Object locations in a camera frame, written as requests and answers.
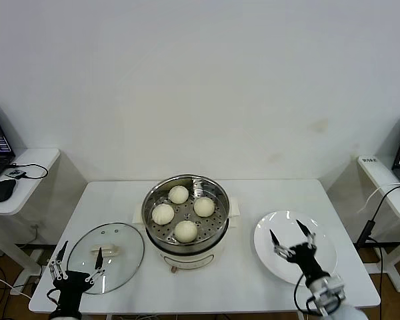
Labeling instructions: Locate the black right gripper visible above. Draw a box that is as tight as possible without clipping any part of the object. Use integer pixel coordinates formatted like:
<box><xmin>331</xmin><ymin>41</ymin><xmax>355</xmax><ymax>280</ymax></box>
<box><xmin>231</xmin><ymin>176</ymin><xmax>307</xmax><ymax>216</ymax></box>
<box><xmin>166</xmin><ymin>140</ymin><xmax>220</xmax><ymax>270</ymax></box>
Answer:
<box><xmin>269</xmin><ymin>219</ymin><xmax>331</xmax><ymax>284</ymax></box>

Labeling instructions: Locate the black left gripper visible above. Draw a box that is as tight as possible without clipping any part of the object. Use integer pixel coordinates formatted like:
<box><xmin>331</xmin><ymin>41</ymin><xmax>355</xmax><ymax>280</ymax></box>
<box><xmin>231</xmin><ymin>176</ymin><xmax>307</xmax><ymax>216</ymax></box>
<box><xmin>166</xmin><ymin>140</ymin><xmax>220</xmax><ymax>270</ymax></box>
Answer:
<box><xmin>47</xmin><ymin>240</ymin><xmax>106</xmax><ymax>313</ymax></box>

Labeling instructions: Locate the round glass pot lid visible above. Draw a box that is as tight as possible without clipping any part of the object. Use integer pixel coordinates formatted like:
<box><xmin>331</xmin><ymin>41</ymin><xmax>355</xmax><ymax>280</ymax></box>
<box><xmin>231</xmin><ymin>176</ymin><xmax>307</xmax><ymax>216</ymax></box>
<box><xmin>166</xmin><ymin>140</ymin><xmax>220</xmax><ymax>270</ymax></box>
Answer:
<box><xmin>66</xmin><ymin>222</ymin><xmax>145</xmax><ymax>295</ymax></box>

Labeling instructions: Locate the white steamed baozi bun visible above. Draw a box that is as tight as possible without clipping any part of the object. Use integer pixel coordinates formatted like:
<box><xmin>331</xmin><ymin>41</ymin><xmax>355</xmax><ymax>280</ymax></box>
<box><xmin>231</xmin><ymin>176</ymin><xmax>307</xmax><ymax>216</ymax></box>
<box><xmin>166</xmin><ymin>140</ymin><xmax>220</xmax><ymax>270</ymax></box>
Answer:
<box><xmin>173</xmin><ymin>219</ymin><xmax>199</xmax><ymax>243</ymax></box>
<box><xmin>151</xmin><ymin>203</ymin><xmax>175</xmax><ymax>225</ymax></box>
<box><xmin>168</xmin><ymin>185</ymin><xmax>189</xmax><ymax>205</ymax></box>
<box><xmin>193</xmin><ymin>196</ymin><xmax>216</xmax><ymax>217</ymax></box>

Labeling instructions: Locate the stainless steel steamer basket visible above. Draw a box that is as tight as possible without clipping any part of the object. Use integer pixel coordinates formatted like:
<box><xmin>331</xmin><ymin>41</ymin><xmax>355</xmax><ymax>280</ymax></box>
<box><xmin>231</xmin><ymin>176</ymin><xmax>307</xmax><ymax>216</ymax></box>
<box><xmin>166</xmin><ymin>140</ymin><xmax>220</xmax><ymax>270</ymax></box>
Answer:
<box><xmin>141</xmin><ymin>173</ymin><xmax>231</xmax><ymax>246</ymax></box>

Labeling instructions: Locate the white round plate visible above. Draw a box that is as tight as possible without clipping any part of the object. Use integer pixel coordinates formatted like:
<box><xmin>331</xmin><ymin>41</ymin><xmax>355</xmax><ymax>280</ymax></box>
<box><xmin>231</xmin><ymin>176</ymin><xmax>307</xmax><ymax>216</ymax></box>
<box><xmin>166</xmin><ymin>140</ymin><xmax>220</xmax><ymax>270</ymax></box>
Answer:
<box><xmin>253</xmin><ymin>210</ymin><xmax>339</xmax><ymax>287</ymax></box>

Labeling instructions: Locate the black computer mouse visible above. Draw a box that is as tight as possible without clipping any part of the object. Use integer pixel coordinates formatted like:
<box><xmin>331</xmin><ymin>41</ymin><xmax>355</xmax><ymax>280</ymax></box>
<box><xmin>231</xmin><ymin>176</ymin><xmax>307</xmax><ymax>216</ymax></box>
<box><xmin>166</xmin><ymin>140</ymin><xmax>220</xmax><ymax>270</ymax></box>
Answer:
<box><xmin>0</xmin><ymin>178</ymin><xmax>17</xmax><ymax>203</ymax></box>

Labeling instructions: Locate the small black usb device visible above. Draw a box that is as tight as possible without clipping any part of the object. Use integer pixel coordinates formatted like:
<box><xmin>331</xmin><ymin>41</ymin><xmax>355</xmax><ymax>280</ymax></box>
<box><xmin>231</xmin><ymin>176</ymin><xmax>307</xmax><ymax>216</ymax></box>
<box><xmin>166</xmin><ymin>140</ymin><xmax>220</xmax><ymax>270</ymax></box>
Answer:
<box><xmin>5</xmin><ymin>168</ymin><xmax>27</xmax><ymax>180</ymax></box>

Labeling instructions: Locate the white side table with label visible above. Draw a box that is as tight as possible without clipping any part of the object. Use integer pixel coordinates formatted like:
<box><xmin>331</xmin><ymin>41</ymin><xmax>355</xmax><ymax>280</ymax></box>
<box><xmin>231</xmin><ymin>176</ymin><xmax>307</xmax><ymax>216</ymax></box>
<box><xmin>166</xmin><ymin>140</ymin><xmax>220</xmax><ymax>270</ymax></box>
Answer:
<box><xmin>357</xmin><ymin>155</ymin><xmax>400</xmax><ymax>294</ymax></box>

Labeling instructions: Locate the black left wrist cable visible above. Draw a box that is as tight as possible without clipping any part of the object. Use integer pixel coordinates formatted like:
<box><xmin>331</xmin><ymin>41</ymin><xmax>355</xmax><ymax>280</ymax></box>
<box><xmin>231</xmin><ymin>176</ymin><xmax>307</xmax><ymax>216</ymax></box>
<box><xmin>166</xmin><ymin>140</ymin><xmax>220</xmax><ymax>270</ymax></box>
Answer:
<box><xmin>45</xmin><ymin>287</ymin><xmax>60</xmax><ymax>305</ymax></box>

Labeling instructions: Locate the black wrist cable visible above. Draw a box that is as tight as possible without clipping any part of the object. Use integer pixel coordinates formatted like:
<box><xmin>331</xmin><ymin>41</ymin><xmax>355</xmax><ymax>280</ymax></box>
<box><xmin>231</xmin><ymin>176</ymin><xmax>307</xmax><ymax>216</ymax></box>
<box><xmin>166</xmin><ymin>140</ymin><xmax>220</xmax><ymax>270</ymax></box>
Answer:
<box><xmin>293</xmin><ymin>275</ymin><xmax>321</xmax><ymax>317</ymax></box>
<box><xmin>45</xmin><ymin>287</ymin><xmax>60</xmax><ymax>305</ymax></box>

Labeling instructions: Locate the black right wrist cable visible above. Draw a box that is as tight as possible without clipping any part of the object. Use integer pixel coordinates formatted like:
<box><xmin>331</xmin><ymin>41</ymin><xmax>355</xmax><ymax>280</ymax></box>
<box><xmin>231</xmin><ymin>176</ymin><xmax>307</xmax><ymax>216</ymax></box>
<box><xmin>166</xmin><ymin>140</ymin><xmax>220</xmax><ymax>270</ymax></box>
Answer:
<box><xmin>293</xmin><ymin>275</ymin><xmax>321</xmax><ymax>317</ymax></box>

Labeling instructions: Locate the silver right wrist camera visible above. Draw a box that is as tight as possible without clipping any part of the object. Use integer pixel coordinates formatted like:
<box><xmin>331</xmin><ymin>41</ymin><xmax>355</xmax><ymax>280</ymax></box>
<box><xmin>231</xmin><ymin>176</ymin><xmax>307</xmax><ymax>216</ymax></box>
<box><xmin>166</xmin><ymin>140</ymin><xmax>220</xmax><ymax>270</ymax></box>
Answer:
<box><xmin>319</xmin><ymin>275</ymin><xmax>347</xmax><ymax>303</ymax></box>

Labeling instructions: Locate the black cable with adapter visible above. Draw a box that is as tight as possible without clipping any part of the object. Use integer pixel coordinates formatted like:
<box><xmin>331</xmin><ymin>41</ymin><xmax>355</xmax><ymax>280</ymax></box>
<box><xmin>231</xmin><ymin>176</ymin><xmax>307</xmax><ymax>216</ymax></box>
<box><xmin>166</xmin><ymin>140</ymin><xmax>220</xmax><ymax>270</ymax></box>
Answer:
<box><xmin>356</xmin><ymin>185</ymin><xmax>400</xmax><ymax>320</ymax></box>

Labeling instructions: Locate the white floor cable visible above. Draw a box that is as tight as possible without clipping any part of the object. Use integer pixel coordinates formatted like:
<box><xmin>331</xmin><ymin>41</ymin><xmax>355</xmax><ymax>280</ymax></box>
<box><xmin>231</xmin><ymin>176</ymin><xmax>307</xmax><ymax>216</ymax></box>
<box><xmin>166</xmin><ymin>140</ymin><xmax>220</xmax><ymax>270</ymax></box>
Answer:
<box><xmin>0</xmin><ymin>270</ymin><xmax>34</xmax><ymax>298</ymax></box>

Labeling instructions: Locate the white laptop cable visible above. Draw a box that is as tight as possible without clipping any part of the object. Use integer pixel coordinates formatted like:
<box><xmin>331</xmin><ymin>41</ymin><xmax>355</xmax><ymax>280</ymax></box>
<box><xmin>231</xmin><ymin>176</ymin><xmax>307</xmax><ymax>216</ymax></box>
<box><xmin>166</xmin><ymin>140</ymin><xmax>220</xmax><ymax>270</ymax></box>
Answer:
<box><xmin>356</xmin><ymin>181</ymin><xmax>400</xmax><ymax>214</ymax></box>

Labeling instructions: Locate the black looped desk cable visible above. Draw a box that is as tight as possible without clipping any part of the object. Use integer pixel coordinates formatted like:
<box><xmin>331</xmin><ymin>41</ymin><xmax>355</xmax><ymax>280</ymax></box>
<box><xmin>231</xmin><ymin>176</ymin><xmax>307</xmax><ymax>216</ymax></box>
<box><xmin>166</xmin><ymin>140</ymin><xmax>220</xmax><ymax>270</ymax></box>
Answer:
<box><xmin>5</xmin><ymin>161</ymin><xmax>49</xmax><ymax>181</ymax></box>

